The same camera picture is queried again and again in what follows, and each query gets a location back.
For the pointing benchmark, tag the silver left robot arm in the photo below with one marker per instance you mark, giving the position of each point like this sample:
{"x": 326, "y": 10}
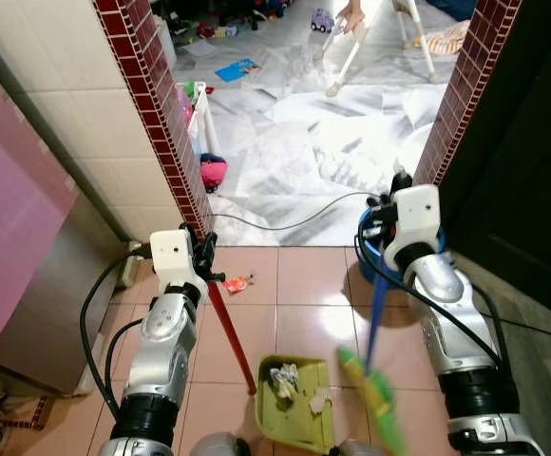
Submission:
{"x": 157, "y": 342}

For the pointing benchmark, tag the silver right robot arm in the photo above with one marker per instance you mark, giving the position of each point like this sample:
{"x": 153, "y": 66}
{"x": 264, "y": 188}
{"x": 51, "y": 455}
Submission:
{"x": 442, "y": 290}

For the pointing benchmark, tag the red snack wrapper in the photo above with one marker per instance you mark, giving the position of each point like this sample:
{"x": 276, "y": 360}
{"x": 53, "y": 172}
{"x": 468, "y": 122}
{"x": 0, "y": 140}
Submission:
{"x": 237, "y": 283}

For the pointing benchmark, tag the blue plastic bucket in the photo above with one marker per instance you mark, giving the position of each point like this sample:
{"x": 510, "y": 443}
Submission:
{"x": 370, "y": 255}

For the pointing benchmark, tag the white plastic rack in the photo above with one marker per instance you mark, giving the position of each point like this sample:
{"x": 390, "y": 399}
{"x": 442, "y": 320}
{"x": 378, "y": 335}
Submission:
{"x": 199, "y": 119}

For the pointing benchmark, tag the large crumpled white paper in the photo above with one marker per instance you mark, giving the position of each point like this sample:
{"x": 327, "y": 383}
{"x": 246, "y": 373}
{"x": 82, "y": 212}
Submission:
{"x": 284, "y": 380}

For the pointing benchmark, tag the grey metal cabinet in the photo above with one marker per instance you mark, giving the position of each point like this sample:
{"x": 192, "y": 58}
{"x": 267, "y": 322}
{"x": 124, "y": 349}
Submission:
{"x": 62, "y": 313}

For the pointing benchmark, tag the white chair legs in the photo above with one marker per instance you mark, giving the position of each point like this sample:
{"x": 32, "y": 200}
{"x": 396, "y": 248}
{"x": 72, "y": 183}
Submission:
{"x": 350, "y": 59}

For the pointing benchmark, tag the dark wooden door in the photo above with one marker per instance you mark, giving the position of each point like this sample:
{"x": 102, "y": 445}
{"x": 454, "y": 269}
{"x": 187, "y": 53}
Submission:
{"x": 527, "y": 142}

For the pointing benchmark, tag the blue picture book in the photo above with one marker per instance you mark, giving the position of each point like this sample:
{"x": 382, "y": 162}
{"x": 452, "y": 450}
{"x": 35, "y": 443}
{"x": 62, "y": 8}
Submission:
{"x": 238, "y": 70}

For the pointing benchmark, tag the grey left robot knee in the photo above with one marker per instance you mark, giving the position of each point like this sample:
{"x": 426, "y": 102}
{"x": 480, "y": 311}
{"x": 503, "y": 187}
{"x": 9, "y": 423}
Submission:
{"x": 220, "y": 446}

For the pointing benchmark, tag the grey robot knee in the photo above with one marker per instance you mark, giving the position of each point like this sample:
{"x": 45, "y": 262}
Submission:
{"x": 220, "y": 446}
{"x": 356, "y": 448}

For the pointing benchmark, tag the orange patterned cloth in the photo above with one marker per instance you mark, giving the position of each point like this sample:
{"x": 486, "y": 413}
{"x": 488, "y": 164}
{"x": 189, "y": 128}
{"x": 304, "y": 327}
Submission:
{"x": 445, "y": 41}

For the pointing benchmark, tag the pink cabinet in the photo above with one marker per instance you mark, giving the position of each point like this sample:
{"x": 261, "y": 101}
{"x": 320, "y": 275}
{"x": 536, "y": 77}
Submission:
{"x": 9, "y": 218}

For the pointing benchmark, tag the small toy car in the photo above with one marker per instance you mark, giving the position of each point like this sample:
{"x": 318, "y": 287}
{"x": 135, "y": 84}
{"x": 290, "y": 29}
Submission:
{"x": 322, "y": 21}

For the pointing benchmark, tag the person's bare foot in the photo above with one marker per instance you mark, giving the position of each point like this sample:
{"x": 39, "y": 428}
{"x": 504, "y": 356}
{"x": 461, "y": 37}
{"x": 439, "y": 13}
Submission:
{"x": 351, "y": 14}

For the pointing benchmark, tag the grey right robot knee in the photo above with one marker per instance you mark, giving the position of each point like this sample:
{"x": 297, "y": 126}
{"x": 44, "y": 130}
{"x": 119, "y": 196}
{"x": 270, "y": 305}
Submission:
{"x": 356, "y": 448}

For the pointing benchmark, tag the woven straw mat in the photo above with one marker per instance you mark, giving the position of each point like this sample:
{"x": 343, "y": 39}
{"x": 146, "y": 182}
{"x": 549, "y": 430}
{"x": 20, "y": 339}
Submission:
{"x": 5, "y": 413}

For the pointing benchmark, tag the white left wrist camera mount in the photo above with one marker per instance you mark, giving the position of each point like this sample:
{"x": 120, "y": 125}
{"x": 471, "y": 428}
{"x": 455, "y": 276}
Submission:
{"x": 169, "y": 255}

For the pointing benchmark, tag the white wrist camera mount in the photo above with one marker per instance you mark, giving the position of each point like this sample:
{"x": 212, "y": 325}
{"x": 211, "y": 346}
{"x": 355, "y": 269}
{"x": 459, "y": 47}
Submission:
{"x": 416, "y": 217}
{"x": 169, "y": 255}

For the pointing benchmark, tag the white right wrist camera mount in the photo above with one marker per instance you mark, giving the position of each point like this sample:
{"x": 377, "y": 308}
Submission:
{"x": 416, "y": 217}

